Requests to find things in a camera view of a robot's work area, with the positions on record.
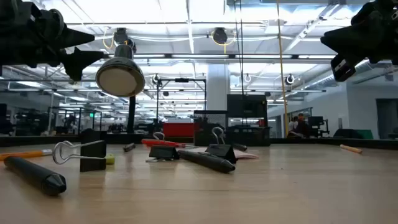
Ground black computer tower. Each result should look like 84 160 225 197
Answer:
226 94 268 128

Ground black binder clip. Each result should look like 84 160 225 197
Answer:
52 128 108 172
145 131 180 164
205 126 238 165

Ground black camera rig frame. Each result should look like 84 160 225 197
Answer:
156 77 208 113

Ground metal desk lamp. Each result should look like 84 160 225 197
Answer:
95 39 146 144

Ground black monitor on stand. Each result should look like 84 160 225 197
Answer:
308 116 330 138

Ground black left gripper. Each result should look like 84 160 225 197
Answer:
0 0 105 82

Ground yellow hanging cable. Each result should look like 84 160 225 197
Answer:
275 0 289 138

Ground orange pencil pink eraser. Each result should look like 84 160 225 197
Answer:
339 144 363 154
0 149 53 162

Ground black mesh desk organizer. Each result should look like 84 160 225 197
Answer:
193 110 271 147

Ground red storage cabinet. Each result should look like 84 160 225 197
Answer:
162 122 196 138

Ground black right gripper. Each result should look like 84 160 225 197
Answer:
320 0 398 83

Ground green bin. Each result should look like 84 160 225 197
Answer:
354 129 374 140

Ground black bag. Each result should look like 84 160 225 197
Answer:
333 128 357 139

